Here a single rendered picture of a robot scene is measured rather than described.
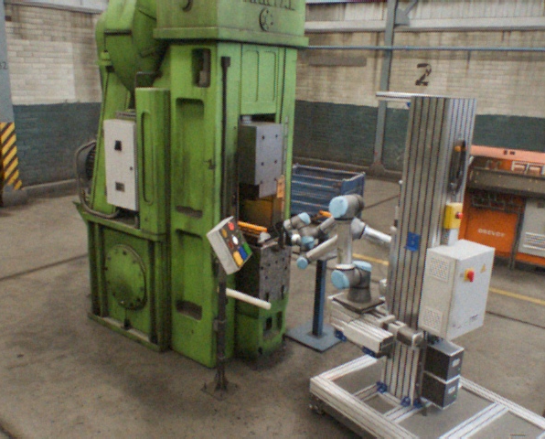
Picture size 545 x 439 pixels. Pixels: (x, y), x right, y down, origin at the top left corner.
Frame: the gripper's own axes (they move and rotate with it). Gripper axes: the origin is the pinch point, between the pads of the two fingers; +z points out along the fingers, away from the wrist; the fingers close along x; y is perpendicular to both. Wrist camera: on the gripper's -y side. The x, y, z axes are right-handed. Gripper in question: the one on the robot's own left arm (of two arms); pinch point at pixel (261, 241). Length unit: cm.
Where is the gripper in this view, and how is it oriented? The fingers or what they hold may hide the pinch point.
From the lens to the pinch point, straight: 351.6
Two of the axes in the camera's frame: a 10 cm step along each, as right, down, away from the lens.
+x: -2.3, 2.6, -9.4
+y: -4.6, -8.8, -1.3
